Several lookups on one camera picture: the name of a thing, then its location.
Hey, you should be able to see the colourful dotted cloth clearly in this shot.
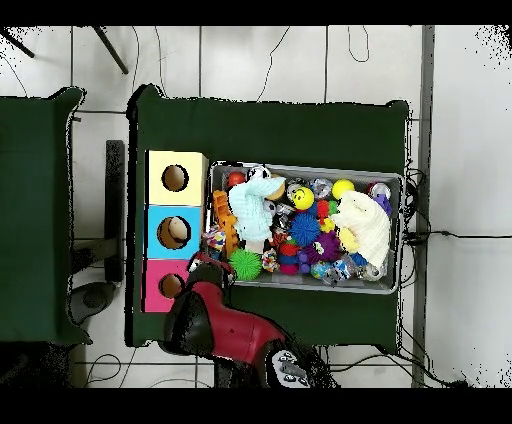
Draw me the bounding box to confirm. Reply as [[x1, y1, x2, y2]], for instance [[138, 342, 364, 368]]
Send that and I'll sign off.
[[201, 225, 227, 253]]

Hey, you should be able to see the dark green table cloth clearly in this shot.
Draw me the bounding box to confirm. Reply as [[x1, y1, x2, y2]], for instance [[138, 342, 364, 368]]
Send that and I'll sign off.
[[125, 84, 411, 355], [0, 87, 93, 346]]

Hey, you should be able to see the wooden box with three holes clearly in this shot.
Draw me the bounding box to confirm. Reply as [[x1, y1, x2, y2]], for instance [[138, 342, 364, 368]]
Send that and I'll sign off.
[[141, 149, 210, 314]]

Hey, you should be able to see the yellow smiley face ball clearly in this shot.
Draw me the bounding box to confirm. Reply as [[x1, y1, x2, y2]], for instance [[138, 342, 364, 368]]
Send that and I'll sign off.
[[290, 185, 316, 212]]

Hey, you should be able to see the purple monster toy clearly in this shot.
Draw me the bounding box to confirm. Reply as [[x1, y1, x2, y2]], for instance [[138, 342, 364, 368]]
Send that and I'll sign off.
[[297, 230, 342, 267]]

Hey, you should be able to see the plain yellow ball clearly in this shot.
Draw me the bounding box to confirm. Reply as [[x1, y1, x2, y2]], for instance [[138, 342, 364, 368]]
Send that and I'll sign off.
[[331, 178, 356, 200]]

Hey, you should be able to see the orange plastic toy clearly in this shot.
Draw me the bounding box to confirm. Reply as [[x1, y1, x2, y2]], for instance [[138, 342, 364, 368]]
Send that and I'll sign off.
[[211, 190, 240, 255]]

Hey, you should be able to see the shallow wire mesh bin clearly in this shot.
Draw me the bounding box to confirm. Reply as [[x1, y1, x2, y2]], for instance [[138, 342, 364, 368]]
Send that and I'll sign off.
[[205, 160, 405, 296]]

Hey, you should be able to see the light blue muslin cloth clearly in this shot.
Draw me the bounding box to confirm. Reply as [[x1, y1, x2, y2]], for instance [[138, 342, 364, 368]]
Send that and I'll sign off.
[[227, 175, 287, 243]]

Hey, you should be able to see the black tripod leg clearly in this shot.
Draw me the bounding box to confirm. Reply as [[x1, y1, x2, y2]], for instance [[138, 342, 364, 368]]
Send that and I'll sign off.
[[90, 25, 130, 76], [0, 27, 36, 60]]

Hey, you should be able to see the green spiky rubber ball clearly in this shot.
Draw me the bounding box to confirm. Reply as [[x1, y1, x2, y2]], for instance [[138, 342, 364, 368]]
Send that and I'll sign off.
[[227, 248, 264, 281]]

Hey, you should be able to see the cream muslin cloth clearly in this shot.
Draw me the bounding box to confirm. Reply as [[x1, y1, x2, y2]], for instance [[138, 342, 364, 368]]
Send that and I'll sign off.
[[330, 189, 392, 269]]

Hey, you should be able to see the blue spiky rubber ball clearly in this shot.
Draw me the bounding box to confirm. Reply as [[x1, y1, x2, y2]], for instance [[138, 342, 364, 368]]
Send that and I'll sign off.
[[288, 212, 322, 248]]

